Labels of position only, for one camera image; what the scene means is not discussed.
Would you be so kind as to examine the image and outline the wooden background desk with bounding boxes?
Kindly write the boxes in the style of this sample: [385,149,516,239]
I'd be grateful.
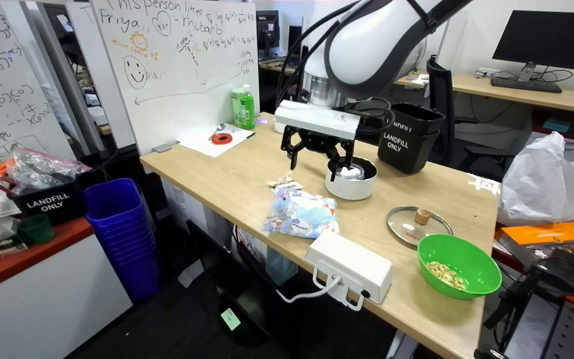
[393,67,574,117]

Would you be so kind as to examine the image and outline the crumpled clear plastic trash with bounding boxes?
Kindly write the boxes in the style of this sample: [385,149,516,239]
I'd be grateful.
[0,145,94,195]

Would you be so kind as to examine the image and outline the white power box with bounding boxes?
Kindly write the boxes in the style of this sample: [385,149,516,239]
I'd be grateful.
[305,229,395,307]

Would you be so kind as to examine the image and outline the dark green cup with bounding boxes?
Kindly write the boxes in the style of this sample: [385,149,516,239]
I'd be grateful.
[16,211,56,247]

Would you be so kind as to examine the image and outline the beige snack pieces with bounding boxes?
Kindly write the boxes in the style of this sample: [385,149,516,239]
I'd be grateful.
[425,259,472,293]

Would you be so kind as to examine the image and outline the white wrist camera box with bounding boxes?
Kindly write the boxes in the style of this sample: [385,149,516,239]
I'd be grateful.
[273,97,363,141]

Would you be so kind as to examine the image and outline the whiteboard with smiley drawing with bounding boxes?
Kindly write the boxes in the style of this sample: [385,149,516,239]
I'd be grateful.
[90,0,261,155]

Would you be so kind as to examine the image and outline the small snack packet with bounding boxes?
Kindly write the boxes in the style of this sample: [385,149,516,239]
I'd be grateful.
[265,173,299,189]

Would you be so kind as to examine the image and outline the black landfill bin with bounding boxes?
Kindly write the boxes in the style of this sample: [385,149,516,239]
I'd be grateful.
[8,167,106,227]

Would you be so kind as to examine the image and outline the green plastic bowl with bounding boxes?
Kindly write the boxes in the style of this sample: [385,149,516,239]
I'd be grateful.
[417,233,504,301]

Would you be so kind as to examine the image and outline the black trash can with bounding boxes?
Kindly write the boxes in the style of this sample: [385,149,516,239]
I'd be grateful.
[377,101,446,175]

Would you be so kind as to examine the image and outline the white power cable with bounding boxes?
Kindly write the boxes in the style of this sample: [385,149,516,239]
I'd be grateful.
[273,267,367,313]

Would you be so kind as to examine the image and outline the white pot wooden handle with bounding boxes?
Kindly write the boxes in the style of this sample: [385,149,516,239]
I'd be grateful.
[323,155,379,203]

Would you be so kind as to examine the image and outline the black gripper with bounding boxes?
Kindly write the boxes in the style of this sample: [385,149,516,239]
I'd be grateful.
[281,125,357,183]

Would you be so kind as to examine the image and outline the red ring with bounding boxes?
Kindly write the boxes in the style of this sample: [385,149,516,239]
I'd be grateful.
[209,129,235,147]

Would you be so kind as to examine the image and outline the dark storage shelf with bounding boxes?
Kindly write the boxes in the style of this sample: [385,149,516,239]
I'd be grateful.
[36,0,114,157]

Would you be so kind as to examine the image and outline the white cabinet with red top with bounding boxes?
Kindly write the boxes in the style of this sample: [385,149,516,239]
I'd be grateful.
[0,215,136,359]

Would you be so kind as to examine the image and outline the orange folder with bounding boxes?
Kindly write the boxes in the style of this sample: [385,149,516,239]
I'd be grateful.
[498,219,574,249]

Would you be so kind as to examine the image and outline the wide black monitor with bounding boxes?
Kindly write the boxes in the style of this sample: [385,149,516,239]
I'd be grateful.
[490,8,574,95]

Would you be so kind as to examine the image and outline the blue plastic bag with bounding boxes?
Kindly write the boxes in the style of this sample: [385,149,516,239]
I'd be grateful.
[261,179,341,241]

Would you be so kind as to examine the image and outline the glass lid with cork knob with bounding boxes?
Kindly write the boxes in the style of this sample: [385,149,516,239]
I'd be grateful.
[385,203,454,251]

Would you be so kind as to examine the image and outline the stacked blue bins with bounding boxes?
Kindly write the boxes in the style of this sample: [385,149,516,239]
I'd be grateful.
[80,175,163,305]

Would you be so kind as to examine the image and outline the white plastic bag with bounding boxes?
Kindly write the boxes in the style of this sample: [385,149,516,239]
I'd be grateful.
[496,129,574,227]

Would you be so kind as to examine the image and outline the whiteboard with dense writing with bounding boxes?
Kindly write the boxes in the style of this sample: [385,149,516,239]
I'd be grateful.
[0,0,76,181]

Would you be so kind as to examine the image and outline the green plastic bottle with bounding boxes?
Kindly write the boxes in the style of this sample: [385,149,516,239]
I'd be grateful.
[229,83,257,131]

